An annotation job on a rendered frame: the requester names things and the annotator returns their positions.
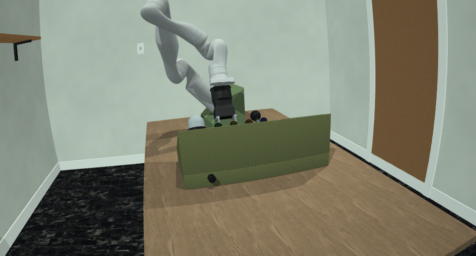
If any olive green console housing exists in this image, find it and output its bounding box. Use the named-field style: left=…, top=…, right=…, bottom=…
left=177, top=110, right=331, bottom=189

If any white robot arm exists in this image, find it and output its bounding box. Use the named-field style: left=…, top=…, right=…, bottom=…
left=140, top=0, right=228, bottom=113

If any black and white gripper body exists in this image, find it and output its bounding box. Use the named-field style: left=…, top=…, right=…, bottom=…
left=210, top=73, right=235, bottom=120

